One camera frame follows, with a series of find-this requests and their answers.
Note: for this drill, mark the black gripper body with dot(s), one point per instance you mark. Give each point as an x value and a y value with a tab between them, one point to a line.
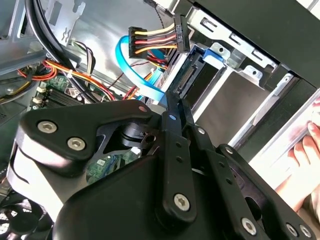
112	212

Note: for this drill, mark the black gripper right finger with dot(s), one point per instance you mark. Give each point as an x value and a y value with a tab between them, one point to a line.
225	175

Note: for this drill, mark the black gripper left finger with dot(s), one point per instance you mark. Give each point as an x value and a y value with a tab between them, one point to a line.
75	120

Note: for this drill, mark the hard disk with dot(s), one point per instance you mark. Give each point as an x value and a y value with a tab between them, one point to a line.
207	85

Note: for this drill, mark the person hand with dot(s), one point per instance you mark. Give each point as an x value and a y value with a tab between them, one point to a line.
300	150

